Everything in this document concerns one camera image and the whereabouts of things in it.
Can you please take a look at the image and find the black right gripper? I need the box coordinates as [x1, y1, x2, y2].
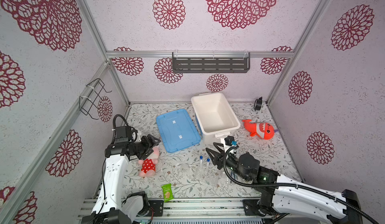
[207, 142, 249, 183]

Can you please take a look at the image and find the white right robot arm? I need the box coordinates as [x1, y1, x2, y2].
[206, 143, 377, 224]

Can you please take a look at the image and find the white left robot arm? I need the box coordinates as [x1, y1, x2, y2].
[81, 134, 160, 224]

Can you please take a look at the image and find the pink frog plush toy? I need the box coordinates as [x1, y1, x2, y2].
[138, 146, 160, 177]

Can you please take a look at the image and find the blue plastic bin lid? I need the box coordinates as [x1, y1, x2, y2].
[156, 109, 201, 153]

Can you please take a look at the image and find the white plastic storage bin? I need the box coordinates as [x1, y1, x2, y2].
[191, 93, 241, 146]

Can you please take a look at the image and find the green snack packet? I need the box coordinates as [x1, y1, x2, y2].
[161, 183, 174, 203]

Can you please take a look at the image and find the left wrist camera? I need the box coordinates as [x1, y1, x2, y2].
[111, 114, 138, 144]

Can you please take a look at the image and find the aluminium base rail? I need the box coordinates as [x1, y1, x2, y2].
[76, 196, 330, 224]

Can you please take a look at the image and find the black wire wall rack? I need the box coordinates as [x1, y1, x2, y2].
[78, 78, 113, 122]

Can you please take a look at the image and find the grey wall shelf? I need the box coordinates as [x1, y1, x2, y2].
[171, 53, 251, 74]

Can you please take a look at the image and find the aluminium frame post right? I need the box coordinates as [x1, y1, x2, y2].
[266, 0, 333, 107]

